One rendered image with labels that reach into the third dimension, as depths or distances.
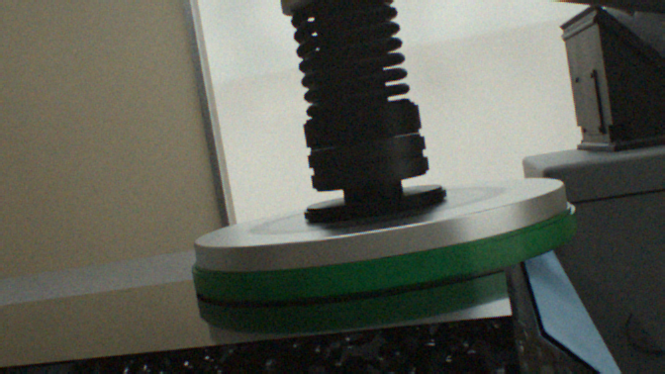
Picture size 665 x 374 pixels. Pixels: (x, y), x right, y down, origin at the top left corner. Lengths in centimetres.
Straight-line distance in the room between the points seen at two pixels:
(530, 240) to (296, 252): 11
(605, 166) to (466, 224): 85
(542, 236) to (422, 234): 6
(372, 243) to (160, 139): 527
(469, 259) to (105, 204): 549
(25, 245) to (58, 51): 148
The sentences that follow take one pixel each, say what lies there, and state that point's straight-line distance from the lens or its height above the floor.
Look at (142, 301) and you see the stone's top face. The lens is 43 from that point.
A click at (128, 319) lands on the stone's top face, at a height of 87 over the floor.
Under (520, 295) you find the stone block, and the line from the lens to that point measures 32.
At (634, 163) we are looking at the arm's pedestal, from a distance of 120.
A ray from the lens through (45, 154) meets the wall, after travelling 599.
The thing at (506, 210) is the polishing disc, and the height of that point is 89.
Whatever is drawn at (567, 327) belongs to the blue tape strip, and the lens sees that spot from 32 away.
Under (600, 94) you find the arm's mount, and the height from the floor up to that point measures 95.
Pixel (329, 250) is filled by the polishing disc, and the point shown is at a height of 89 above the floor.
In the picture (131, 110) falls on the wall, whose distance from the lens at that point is 567.
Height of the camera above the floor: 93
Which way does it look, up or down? 3 degrees down
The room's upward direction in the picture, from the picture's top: 10 degrees counter-clockwise
